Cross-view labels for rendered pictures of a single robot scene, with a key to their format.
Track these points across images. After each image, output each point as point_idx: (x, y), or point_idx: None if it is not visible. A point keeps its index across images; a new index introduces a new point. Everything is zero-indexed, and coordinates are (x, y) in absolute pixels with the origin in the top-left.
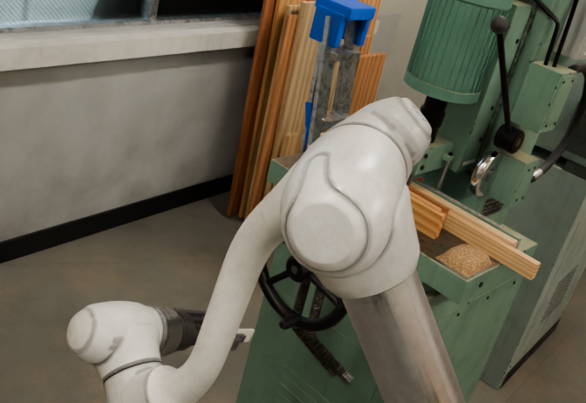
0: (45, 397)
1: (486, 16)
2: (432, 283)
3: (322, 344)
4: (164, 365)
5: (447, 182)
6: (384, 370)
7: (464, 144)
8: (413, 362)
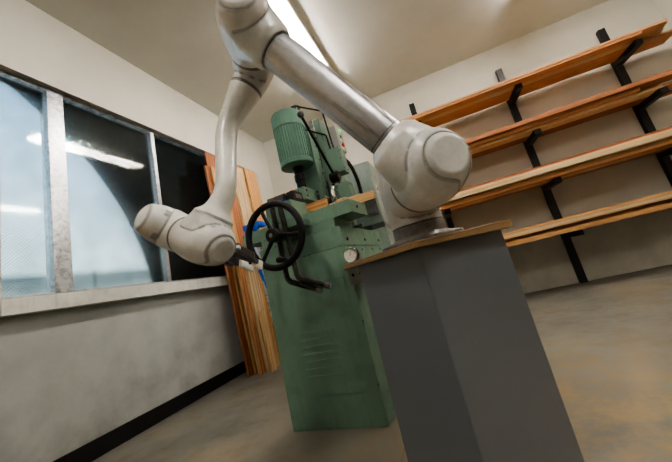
0: None
1: (296, 125)
2: (336, 213)
3: (306, 277)
4: (236, 430)
5: None
6: (301, 67)
7: (320, 187)
8: (311, 57)
